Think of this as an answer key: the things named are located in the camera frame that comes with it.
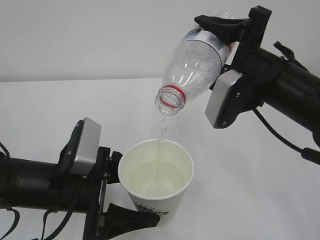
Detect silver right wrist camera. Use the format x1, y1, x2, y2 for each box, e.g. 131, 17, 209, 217
205, 69, 242, 129

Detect white paper cup green logo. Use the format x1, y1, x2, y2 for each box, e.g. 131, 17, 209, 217
117, 139, 194, 224

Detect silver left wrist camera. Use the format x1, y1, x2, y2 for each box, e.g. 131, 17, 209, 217
69, 117, 102, 176

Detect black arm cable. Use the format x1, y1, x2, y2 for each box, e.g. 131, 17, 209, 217
253, 41, 320, 166
0, 142, 81, 240

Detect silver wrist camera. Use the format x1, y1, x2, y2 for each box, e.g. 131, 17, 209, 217
205, 69, 242, 129
69, 117, 102, 176

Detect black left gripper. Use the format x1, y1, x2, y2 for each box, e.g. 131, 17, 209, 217
82, 146, 160, 240

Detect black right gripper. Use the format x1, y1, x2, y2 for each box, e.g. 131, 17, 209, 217
194, 6, 273, 128

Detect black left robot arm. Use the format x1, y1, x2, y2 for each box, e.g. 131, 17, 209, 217
0, 147, 160, 240

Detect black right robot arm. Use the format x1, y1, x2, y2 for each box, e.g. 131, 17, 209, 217
194, 6, 320, 143

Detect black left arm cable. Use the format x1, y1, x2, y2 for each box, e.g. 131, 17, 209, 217
0, 142, 81, 240

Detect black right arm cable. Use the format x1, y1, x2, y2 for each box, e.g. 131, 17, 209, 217
253, 41, 320, 166

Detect clear water bottle red label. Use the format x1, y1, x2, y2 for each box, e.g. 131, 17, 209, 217
154, 23, 235, 117

